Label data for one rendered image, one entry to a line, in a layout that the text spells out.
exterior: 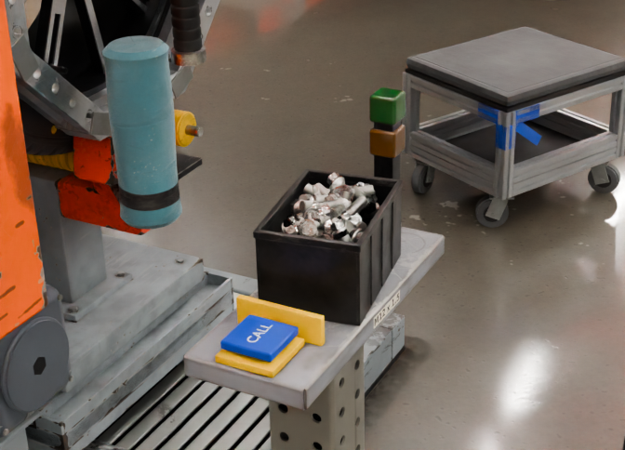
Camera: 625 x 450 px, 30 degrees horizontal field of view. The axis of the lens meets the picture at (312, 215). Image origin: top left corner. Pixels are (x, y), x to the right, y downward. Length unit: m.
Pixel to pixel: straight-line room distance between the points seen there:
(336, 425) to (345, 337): 0.16
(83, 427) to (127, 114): 0.54
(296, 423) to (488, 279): 1.00
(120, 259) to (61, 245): 0.22
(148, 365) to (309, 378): 0.65
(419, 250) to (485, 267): 0.90
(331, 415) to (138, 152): 0.44
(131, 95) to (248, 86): 2.02
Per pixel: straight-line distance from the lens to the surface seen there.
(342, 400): 1.56
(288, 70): 3.72
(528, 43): 2.87
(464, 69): 2.68
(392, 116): 1.61
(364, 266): 1.44
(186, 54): 1.47
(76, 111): 1.66
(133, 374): 1.96
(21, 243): 1.36
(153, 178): 1.63
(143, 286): 2.04
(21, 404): 1.69
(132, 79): 1.58
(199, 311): 2.09
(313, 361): 1.40
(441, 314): 2.36
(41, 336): 1.68
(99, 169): 1.76
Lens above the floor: 1.22
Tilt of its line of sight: 26 degrees down
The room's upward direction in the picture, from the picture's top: 2 degrees counter-clockwise
